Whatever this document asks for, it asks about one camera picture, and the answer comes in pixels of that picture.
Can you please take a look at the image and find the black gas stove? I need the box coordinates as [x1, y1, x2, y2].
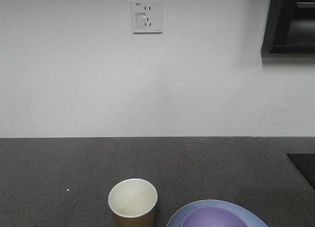
[287, 153, 315, 189]

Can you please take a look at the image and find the purple plastic bowl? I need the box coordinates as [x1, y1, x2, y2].
[181, 206, 248, 227]

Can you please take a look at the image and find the brown paper cup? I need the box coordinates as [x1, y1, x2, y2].
[108, 178, 158, 227]

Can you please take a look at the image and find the blue plastic plate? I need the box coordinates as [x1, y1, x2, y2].
[166, 199, 267, 227]

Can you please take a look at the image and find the white right wall socket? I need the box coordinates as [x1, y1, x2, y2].
[130, 0, 163, 34]

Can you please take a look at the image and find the black range hood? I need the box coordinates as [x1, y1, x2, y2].
[262, 0, 315, 54]

